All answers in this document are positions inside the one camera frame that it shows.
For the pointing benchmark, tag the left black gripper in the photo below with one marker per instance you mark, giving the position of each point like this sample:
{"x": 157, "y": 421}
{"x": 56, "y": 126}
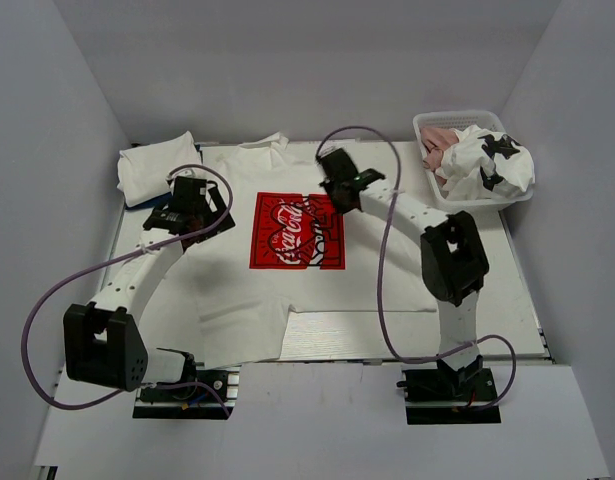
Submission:
{"x": 218, "y": 204}

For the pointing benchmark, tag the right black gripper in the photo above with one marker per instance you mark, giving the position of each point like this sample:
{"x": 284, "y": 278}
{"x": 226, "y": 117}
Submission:
{"x": 339, "y": 208}

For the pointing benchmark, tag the white red-print t-shirt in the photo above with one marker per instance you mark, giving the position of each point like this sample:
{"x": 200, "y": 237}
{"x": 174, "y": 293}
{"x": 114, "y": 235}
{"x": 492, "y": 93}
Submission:
{"x": 289, "y": 252}

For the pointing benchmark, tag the pink t-shirt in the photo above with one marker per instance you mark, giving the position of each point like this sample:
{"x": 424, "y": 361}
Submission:
{"x": 436, "y": 141}

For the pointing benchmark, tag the white black-print t-shirt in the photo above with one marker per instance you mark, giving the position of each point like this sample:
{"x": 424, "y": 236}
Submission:
{"x": 485, "y": 164}

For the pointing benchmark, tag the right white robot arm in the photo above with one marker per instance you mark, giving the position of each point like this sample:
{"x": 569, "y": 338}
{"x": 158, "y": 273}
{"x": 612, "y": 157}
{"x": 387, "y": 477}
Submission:
{"x": 453, "y": 260}

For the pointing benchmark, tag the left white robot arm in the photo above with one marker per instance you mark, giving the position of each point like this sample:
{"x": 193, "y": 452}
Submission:
{"x": 103, "y": 345}

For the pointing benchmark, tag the folded blue t-shirt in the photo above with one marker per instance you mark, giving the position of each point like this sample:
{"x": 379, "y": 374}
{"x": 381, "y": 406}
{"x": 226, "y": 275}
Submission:
{"x": 151, "y": 203}

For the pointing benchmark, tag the folded white t-shirt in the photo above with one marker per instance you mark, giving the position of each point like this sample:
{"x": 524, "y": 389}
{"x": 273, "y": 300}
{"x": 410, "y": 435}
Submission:
{"x": 143, "y": 171}

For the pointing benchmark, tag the white plastic basket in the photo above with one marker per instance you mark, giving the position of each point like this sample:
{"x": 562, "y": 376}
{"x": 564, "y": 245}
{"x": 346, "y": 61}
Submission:
{"x": 461, "y": 120}

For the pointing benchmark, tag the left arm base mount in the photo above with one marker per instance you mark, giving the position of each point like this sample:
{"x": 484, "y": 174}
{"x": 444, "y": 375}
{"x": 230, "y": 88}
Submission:
{"x": 201, "y": 394}

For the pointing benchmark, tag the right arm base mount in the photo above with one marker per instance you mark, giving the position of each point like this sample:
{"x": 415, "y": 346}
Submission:
{"x": 452, "y": 395}

